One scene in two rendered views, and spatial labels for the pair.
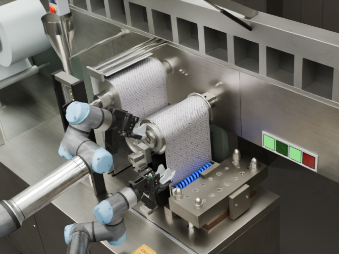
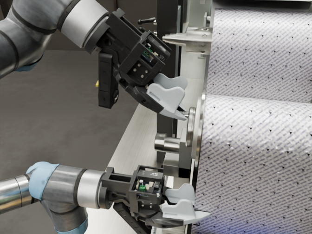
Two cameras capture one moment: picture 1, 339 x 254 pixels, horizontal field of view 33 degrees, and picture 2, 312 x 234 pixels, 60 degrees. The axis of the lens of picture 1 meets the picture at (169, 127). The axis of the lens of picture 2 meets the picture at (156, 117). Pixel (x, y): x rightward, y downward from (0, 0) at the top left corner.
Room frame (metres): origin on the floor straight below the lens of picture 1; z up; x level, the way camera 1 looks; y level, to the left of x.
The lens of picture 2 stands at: (1.47, -0.19, 1.54)
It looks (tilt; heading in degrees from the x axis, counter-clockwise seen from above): 33 degrees down; 50
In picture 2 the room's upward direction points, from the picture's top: straight up
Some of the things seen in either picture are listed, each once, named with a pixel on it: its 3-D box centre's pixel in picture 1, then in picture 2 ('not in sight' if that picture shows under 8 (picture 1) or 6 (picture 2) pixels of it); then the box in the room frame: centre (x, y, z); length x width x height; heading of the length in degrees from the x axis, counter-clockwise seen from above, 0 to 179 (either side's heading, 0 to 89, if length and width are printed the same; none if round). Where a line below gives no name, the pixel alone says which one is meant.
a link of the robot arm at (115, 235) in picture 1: (110, 229); (66, 209); (1.57, 0.26, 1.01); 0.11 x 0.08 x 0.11; 92
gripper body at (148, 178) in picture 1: (144, 185); (133, 192); (1.67, 0.12, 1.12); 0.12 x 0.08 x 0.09; 129
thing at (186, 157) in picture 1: (189, 157); (257, 214); (1.82, -0.06, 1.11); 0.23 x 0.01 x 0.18; 129
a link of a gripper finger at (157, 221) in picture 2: (160, 185); (161, 215); (1.69, 0.06, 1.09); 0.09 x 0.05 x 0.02; 128
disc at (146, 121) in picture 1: (152, 136); (200, 127); (1.79, 0.07, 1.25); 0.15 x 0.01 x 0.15; 39
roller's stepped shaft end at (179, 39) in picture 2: (91, 105); (174, 39); (1.93, 0.29, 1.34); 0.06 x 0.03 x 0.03; 129
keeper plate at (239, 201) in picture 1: (240, 202); not in sight; (1.69, -0.24, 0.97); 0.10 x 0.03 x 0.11; 129
